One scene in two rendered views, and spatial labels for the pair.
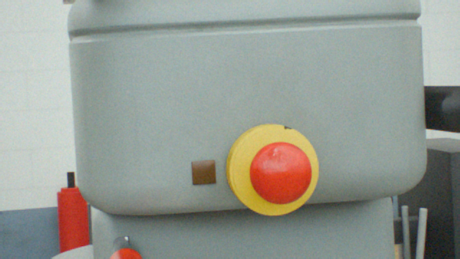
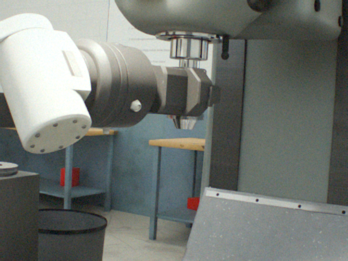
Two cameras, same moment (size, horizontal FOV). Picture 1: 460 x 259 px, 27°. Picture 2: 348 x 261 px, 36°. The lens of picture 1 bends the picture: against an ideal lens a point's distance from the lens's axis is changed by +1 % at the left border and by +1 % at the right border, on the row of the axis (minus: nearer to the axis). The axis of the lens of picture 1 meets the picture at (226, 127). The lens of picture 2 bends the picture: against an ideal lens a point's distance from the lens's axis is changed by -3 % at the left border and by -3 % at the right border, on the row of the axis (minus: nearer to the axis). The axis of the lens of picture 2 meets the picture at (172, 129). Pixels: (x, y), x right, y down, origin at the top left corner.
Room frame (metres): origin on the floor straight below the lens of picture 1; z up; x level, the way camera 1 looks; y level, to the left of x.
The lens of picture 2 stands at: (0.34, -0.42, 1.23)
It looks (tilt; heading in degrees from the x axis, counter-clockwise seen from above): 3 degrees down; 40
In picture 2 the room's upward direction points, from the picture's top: 3 degrees clockwise
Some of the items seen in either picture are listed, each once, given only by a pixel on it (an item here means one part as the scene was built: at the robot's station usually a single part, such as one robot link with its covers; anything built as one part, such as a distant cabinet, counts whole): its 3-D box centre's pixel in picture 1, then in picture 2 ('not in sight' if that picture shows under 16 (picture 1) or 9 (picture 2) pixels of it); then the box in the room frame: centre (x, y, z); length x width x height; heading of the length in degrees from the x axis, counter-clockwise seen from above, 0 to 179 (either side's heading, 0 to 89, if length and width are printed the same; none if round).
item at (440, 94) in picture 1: (366, 103); not in sight; (0.93, -0.14, 1.79); 0.45 x 0.04 x 0.04; 8
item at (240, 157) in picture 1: (272, 169); not in sight; (0.65, -0.03, 1.76); 0.06 x 0.02 x 0.06; 98
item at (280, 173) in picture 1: (279, 172); not in sight; (0.62, -0.03, 1.76); 0.04 x 0.03 x 0.04; 98
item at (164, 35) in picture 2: not in sight; (189, 36); (0.87, 0.00, 1.31); 0.09 x 0.09 x 0.01
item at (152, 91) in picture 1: (217, 91); not in sight; (0.89, 0.01, 1.81); 0.47 x 0.26 x 0.16; 8
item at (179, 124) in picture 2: not in sight; (184, 124); (0.87, 0.00, 1.20); 0.03 x 0.03 x 0.01
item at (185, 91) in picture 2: not in sight; (136, 90); (0.78, 0.00, 1.24); 0.13 x 0.12 x 0.10; 91
